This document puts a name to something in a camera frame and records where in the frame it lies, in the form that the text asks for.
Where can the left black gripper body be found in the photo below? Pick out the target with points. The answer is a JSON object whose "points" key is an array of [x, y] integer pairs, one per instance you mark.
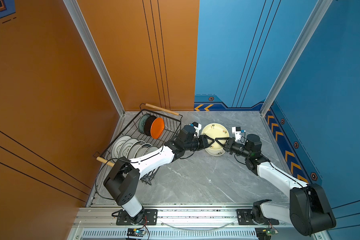
{"points": [[198, 144]]}

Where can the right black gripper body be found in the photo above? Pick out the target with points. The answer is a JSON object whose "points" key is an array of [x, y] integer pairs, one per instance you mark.
{"points": [[236, 148]]}

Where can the black wire dish rack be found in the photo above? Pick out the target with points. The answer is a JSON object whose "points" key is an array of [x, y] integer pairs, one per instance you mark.
{"points": [[173, 123]]}

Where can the cream plate with black flowers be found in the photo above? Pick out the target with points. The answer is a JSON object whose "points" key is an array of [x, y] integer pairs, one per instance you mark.
{"points": [[215, 152]]}

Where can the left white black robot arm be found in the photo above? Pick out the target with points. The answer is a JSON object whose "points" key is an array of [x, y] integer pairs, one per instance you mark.
{"points": [[123, 178]]}

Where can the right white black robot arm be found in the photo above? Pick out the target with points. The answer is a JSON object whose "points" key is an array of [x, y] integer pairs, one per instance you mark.
{"points": [[308, 210]]}

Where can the orange plate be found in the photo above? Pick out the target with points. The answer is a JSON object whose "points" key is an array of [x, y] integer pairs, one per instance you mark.
{"points": [[157, 128]]}

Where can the white patterned plate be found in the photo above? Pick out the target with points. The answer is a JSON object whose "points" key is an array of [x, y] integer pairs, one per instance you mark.
{"points": [[150, 150], [141, 151], [126, 147], [116, 147], [134, 148]]}

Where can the grey green plate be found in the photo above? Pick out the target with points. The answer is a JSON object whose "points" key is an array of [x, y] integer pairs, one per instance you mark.
{"points": [[142, 122]]}

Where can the right circuit board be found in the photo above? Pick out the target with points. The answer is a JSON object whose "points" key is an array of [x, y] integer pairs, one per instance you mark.
{"points": [[266, 234]]}

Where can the circuit board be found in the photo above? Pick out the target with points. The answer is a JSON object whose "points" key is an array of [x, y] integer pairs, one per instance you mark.
{"points": [[136, 234], [266, 234]]}

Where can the left circuit board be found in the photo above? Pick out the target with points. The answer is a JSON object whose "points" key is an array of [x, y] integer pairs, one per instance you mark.
{"points": [[136, 234]]}

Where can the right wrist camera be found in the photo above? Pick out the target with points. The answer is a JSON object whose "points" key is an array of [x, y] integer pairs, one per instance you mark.
{"points": [[239, 134]]}

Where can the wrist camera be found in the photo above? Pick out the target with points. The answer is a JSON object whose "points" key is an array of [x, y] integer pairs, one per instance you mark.
{"points": [[197, 127], [239, 134]]}

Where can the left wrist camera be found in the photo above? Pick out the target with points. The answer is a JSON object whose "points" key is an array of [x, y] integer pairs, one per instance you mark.
{"points": [[197, 127]]}

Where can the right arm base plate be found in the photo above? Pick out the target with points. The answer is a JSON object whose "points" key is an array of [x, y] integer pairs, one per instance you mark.
{"points": [[247, 217]]}

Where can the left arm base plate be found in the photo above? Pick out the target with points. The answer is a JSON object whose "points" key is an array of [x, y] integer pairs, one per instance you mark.
{"points": [[146, 217]]}

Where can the aluminium mounting rail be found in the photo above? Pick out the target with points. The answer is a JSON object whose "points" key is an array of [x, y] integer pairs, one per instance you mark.
{"points": [[180, 222]]}

